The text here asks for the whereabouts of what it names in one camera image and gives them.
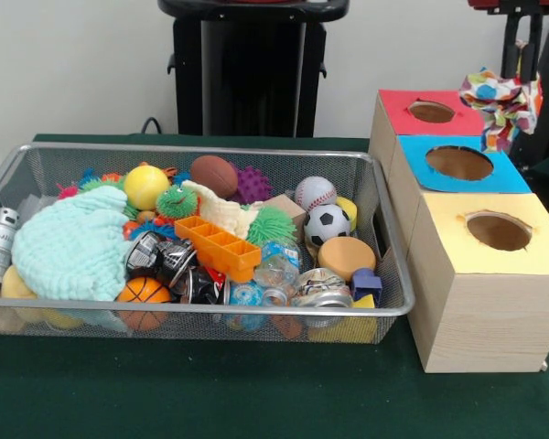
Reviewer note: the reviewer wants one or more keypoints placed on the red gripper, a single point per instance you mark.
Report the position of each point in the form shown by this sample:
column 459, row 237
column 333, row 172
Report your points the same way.
column 485, row 4

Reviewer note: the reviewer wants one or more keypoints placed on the colourful patterned cloth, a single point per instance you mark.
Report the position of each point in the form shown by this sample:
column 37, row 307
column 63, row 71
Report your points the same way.
column 503, row 103

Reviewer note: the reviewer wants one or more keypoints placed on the wooden box with three holes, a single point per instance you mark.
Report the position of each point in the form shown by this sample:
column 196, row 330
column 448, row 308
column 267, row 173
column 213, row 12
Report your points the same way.
column 485, row 320

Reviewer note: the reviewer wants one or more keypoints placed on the white baseball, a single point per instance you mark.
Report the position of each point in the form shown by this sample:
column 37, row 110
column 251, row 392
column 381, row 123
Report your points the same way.
column 315, row 192

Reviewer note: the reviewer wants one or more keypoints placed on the black and white soccer ball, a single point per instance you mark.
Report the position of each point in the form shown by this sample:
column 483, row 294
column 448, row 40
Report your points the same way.
column 327, row 225

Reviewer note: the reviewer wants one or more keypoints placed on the tan round sponge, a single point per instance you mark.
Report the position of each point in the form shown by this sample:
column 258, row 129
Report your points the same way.
column 347, row 256

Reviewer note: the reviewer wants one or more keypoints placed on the green spiky ball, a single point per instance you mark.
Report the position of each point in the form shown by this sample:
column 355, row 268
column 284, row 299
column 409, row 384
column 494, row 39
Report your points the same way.
column 271, row 226

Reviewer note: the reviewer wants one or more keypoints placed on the brown toy football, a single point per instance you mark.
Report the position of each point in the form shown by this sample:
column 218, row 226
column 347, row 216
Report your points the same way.
column 214, row 176

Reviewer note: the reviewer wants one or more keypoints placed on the orange ice cube tray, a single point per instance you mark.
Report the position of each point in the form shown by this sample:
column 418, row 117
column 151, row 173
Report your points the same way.
column 219, row 244

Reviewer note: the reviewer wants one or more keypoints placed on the yellow ball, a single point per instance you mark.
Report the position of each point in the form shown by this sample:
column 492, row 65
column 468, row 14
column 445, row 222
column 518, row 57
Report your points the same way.
column 146, row 187

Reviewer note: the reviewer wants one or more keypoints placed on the orange toy basketball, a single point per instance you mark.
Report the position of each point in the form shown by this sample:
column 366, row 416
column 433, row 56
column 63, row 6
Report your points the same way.
column 144, row 290

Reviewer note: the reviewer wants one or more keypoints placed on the mint knitted cloth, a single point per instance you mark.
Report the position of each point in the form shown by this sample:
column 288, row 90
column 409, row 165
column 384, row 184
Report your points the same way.
column 68, row 247

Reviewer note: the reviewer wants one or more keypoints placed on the silver toy robot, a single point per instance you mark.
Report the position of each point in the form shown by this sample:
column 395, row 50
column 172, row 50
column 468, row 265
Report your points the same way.
column 0, row 242

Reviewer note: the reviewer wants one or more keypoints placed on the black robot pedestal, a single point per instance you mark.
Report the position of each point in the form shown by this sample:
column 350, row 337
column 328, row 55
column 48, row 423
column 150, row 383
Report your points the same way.
column 247, row 68

